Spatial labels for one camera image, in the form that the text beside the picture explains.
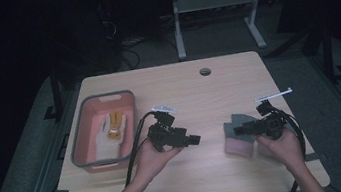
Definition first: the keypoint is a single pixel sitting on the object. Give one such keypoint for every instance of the white metal table frame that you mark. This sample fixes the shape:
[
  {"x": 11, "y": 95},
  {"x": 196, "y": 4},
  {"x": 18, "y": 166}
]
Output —
[{"x": 212, "y": 0}]

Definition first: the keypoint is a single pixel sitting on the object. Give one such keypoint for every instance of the person's left hand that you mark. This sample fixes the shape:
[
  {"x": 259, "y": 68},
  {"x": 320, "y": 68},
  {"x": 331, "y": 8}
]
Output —
[{"x": 149, "y": 164}]

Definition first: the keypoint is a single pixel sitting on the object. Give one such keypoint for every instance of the person's right hand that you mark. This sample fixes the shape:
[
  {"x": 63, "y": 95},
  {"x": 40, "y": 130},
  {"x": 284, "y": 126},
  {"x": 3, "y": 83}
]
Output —
[{"x": 287, "y": 152}]

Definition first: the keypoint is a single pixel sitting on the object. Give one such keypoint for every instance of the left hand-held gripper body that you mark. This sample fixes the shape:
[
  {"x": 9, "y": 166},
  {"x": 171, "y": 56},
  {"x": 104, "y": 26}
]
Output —
[{"x": 165, "y": 135}]

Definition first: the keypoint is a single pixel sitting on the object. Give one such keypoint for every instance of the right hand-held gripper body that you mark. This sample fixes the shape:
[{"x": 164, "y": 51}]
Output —
[{"x": 268, "y": 124}]

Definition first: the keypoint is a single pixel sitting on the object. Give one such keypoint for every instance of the white sock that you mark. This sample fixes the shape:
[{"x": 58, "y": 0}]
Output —
[{"x": 102, "y": 146}]

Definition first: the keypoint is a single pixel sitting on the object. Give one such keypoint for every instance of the yellow object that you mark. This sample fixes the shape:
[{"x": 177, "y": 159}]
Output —
[{"x": 119, "y": 130}]

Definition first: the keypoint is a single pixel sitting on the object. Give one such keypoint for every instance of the pink basin with grey rim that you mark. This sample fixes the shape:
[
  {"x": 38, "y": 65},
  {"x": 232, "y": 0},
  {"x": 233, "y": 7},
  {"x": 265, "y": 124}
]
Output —
[{"x": 88, "y": 121}]

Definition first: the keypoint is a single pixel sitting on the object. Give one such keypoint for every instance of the black metal stand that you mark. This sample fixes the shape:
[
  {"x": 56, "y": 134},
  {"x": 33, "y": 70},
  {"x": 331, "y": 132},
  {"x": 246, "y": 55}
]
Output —
[{"x": 329, "y": 53}]

